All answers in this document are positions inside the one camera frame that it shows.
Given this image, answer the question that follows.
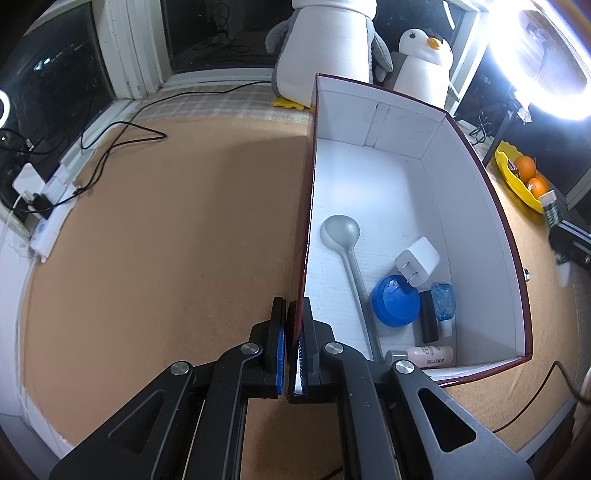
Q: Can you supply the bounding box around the yellow leaf-shaped bowl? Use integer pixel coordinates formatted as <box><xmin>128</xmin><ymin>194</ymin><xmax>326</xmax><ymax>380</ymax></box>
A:
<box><xmin>495</xmin><ymin>141</ymin><xmax>555</xmax><ymax>215</ymax></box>

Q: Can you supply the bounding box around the pink bottle with grey cap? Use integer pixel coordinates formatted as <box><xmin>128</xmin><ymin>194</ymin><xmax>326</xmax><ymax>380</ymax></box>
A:
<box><xmin>385</xmin><ymin>345</ymin><xmax>455</xmax><ymax>368</ymax></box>

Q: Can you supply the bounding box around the white charger plug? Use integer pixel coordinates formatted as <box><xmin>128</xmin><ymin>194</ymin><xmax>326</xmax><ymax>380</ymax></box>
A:
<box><xmin>394</xmin><ymin>237</ymin><xmax>441</xmax><ymax>287</ymax></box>

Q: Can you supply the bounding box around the grey plastic spoon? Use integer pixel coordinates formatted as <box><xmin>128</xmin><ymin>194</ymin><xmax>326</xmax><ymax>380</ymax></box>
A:
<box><xmin>322</xmin><ymin>215</ymin><xmax>384</xmax><ymax>363</ymax></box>

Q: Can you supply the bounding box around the small penguin plush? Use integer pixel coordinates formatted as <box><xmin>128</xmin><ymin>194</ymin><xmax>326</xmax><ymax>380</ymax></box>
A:
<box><xmin>392</xmin><ymin>28</ymin><xmax>454</xmax><ymax>109</ymax></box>

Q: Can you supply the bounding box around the black cable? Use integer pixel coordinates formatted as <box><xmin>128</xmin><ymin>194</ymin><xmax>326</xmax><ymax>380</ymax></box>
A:
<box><xmin>69</xmin><ymin>78</ymin><xmax>278</xmax><ymax>197</ymax></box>
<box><xmin>494</xmin><ymin>360</ymin><xmax>587</xmax><ymax>435</ymax></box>

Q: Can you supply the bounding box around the checked cloth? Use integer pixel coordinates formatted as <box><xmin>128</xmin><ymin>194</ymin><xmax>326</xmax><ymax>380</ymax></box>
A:
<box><xmin>134</xmin><ymin>80</ymin><xmax>315</xmax><ymax>125</ymax></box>

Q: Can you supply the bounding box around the white ring light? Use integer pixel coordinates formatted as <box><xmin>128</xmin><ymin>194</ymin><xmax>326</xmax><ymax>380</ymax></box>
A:
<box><xmin>489</xmin><ymin>0</ymin><xmax>591</xmax><ymax>121</ymax></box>

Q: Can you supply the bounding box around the white window frame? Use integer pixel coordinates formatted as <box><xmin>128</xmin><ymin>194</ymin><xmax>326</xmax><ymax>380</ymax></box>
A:
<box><xmin>92</xmin><ymin>0</ymin><xmax>278</xmax><ymax>100</ymax></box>

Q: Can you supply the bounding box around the red box with white inside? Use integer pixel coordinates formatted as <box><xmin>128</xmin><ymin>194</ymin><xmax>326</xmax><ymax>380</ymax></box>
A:
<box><xmin>291</xmin><ymin>73</ymin><xmax>533</xmax><ymax>398</ymax></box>

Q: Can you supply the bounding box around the white power strip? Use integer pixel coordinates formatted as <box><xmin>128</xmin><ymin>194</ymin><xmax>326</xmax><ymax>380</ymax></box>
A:
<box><xmin>28</xmin><ymin>166</ymin><xmax>75</xmax><ymax>264</ymax></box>

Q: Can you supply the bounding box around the white power adapter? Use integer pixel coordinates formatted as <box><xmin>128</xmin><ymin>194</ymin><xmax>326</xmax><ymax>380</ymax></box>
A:
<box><xmin>13</xmin><ymin>162</ymin><xmax>47</xmax><ymax>195</ymax></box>

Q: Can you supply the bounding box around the black plug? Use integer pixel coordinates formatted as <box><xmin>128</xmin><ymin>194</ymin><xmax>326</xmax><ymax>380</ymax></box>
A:
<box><xmin>30</xmin><ymin>194</ymin><xmax>54</xmax><ymax>220</ymax></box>

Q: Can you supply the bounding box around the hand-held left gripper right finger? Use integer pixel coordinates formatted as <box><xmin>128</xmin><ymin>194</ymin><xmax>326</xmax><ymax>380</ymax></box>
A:
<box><xmin>288</xmin><ymin>298</ymin><xmax>536</xmax><ymax>480</ymax></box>

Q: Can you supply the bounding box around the black light stand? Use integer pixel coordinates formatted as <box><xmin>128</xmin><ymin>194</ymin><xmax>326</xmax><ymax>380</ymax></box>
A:
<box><xmin>480</xmin><ymin>88</ymin><xmax>527</xmax><ymax>162</ymax></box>

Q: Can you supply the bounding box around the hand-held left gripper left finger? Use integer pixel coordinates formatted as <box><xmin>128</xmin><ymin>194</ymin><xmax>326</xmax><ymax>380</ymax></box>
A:
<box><xmin>48</xmin><ymin>296</ymin><xmax>289</xmax><ymax>480</ymax></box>

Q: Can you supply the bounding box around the large penguin plush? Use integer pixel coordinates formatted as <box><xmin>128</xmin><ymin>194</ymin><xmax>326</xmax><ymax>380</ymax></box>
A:
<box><xmin>268</xmin><ymin>0</ymin><xmax>394</xmax><ymax>112</ymax></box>

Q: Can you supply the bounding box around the beige felt mat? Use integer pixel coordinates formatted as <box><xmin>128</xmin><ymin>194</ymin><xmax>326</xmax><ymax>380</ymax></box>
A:
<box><xmin>21</xmin><ymin>115</ymin><xmax>583</xmax><ymax>480</ymax></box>

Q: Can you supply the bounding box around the blue round lid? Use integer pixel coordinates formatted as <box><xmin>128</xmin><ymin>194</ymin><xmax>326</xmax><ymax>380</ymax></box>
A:
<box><xmin>372</xmin><ymin>275</ymin><xmax>422</xmax><ymax>328</ymax></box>

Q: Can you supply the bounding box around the small blue bottle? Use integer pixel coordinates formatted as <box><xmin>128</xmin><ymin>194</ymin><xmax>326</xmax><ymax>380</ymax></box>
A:
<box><xmin>430</xmin><ymin>282</ymin><xmax>458</xmax><ymax>337</ymax></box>

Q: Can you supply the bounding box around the black cylinder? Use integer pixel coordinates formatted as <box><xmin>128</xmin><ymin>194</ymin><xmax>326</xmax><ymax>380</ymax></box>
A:
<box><xmin>419</xmin><ymin>291</ymin><xmax>439</xmax><ymax>343</ymax></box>

